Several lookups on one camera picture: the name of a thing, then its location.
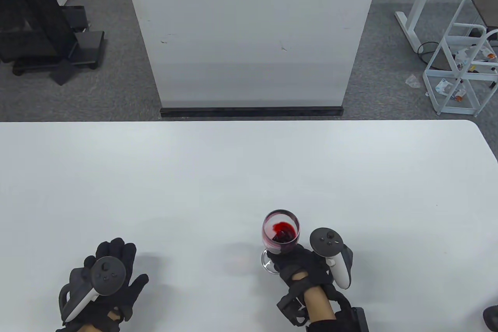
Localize person's left hand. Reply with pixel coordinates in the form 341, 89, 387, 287
56, 238, 149, 332

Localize person's right hand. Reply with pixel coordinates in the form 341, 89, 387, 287
267, 246, 354, 294

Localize wine glass with red wine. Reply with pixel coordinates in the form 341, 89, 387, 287
261, 210, 300, 275

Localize person's right forearm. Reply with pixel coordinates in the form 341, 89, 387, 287
303, 287, 352, 332

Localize grey and white hand controller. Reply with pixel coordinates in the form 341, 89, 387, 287
62, 256, 127, 323
310, 228, 352, 290

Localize white table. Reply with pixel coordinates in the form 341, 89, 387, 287
0, 120, 498, 332

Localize black partition base bar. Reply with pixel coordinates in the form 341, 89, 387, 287
160, 105, 344, 118

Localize black rounded object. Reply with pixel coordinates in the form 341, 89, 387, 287
483, 304, 498, 332

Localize black flat floor piece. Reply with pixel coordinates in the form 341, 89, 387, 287
50, 63, 77, 86

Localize white partition board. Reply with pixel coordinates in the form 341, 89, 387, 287
119, 0, 384, 109

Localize black equipment cart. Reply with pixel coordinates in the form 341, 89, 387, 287
0, 0, 105, 76

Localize brown board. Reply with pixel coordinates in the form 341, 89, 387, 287
465, 0, 498, 31

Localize white wire rack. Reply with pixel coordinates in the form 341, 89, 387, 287
423, 0, 498, 116

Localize black floor cable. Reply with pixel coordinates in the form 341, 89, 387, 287
417, 41, 442, 64

